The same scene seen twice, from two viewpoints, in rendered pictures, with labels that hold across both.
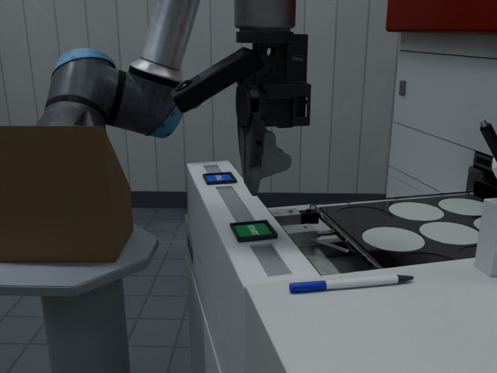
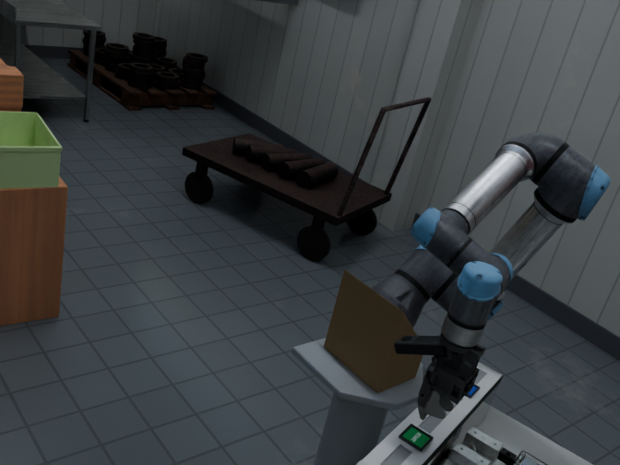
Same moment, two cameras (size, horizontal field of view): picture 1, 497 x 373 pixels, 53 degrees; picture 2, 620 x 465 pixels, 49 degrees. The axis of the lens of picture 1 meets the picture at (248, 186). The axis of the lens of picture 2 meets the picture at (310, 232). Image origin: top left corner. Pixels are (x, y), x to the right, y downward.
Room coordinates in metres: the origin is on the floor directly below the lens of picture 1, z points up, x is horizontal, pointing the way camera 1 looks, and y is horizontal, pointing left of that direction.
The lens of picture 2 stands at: (-0.40, -0.58, 1.90)
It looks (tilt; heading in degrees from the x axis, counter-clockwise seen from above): 25 degrees down; 44
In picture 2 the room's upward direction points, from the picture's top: 13 degrees clockwise
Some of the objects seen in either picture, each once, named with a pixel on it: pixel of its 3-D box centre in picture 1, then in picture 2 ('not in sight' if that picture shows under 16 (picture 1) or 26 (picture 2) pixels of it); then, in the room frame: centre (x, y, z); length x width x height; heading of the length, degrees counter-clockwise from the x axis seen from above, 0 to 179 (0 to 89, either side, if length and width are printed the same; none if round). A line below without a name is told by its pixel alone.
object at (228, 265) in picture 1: (234, 242); (432, 435); (0.77, 0.02, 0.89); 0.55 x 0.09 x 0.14; 14
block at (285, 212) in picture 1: (277, 219); (482, 442); (0.87, -0.05, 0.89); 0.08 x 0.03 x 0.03; 104
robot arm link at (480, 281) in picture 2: not in sight; (475, 293); (0.65, -0.02, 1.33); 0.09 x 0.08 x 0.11; 19
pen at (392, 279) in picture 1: (352, 283); not in sight; (0.49, -0.11, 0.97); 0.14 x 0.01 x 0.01; 100
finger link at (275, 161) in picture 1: (269, 164); (433, 409); (0.64, -0.03, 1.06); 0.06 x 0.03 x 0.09; 103
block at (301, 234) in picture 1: (291, 235); (470, 459); (0.79, -0.07, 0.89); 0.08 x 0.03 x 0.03; 104
